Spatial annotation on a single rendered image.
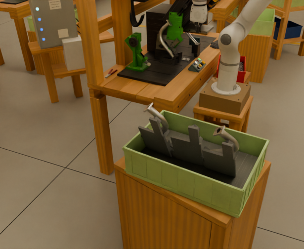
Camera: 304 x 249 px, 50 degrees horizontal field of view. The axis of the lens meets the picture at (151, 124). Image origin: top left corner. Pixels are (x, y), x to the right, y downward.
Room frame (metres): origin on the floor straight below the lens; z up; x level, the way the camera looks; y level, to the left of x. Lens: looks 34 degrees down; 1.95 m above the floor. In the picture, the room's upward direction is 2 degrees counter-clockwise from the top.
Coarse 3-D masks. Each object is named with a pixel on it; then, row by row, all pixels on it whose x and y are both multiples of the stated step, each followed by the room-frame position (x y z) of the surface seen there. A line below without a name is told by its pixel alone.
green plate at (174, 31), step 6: (174, 12) 2.57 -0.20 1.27; (174, 18) 2.56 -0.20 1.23; (180, 18) 2.53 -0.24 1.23; (174, 24) 2.54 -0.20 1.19; (180, 24) 2.52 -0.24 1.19; (168, 30) 2.56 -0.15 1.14; (174, 30) 2.53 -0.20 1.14; (180, 30) 2.51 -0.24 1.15; (168, 36) 2.54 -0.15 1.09; (174, 36) 2.52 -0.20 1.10
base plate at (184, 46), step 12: (192, 36) 3.10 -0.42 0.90; (204, 36) 3.10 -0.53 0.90; (180, 48) 2.78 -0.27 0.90; (204, 48) 2.77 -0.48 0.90; (156, 60) 2.53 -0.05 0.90; (180, 60) 2.51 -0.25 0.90; (192, 60) 2.51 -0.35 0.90; (120, 72) 2.31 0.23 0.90; (132, 72) 2.31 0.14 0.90; (144, 72) 2.30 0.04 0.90; (156, 72) 2.29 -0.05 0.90; (168, 72) 2.29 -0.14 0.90
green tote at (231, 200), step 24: (168, 120) 1.61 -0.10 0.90; (192, 120) 1.53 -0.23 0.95; (144, 144) 1.44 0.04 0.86; (240, 144) 1.38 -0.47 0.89; (264, 144) 1.32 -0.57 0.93; (144, 168) 1.23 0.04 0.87; (168, 168) 1.16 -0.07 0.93; (192, 192) 1.09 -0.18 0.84; (216, 192) 1.03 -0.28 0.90; (240, 192) 0.97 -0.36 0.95
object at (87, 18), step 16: (80, 0) 2.16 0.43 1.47; (112, 0) 2.51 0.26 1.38; (128, 0) 2.57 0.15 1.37; (80, 16) 2.17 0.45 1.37; (96, 16) 2.21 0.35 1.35; (112, 16) 2.52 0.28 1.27; (128, 16) 2.55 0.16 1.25; (80, 32) 2.18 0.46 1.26; (96, 32) 2.20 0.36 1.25; (128, 32) 2.54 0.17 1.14; (96, 48) 2.18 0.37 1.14; (128, 48) 2.53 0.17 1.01; (96, 64) 2.16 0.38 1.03; (96, 80) 2.14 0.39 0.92
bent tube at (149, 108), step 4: (152, 104) 1.30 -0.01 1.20; (148, 108) 1.28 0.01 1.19; (152, 108) 1.30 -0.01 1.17; (144, 112) 1.31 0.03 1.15; (152, 112) 1.29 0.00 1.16; (156, 112) 1.29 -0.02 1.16; (156, 116) 1.28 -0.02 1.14; (160, 116) 1.28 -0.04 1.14; (164, 120) 1.28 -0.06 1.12; (164, 124) 1.28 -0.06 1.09; (168, 124) 1.30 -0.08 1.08; (164, 128) 1.29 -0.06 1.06
